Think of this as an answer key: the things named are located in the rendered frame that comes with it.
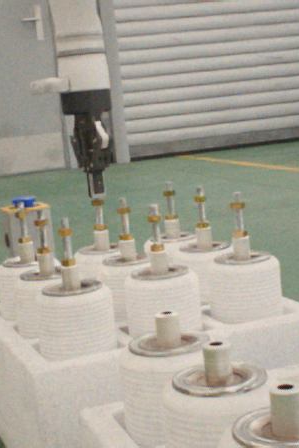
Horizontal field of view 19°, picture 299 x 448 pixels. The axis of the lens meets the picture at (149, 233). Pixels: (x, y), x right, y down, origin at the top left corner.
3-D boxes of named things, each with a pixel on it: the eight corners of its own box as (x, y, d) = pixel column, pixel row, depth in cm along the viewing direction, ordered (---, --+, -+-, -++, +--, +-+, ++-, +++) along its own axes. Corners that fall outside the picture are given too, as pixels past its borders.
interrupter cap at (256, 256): (211, 269, 113) (210, 263, 113) (216, 257, 120) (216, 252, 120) (269, 265, 111) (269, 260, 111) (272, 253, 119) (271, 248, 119)
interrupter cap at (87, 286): (68, 301, 103) (68, 296, 102) (29, 295, 108) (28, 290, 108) (115, 287, 108) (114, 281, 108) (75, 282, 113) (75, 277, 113)
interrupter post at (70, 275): (71, 294, 106) (68, 268, 106) (58, 292, 108) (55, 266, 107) (86, 290, 108) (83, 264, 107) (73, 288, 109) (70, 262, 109)
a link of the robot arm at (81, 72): (28, 96, 131) (23, 54, 130) (97, 90, 135) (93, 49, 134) (46, 94, 123) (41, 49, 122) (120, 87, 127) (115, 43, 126)
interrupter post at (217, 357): (211, 391, 67) (207, 350, 67) (200, 382, 70) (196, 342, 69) (239, 385, 68) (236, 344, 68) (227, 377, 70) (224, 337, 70)
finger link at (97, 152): (94, 133, 125) (88, 162, 130) (98, 142, 124) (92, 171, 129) (112, 131, 126) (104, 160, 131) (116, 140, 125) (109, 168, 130)
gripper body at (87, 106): (118, 82, 127) (125, 146, 129) (98, 85, 135) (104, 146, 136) (70, 87, 124) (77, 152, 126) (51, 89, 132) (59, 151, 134)
